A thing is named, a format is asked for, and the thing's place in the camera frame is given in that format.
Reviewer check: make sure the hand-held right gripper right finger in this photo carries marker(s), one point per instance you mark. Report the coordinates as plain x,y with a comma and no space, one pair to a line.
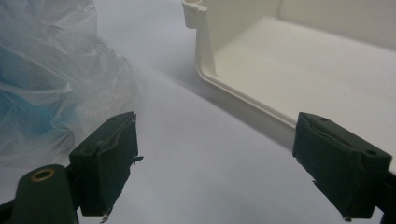
339,168

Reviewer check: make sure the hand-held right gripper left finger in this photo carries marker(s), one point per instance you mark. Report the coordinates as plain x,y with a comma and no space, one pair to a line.
102,168

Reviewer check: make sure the blue snack pouch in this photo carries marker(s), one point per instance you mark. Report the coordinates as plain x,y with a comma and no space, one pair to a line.
28,102

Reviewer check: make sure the white plastic bin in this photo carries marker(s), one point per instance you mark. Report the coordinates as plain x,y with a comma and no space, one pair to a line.
295,71

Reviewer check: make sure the clear plastic bag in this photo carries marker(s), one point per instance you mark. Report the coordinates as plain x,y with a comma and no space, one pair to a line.
93,62

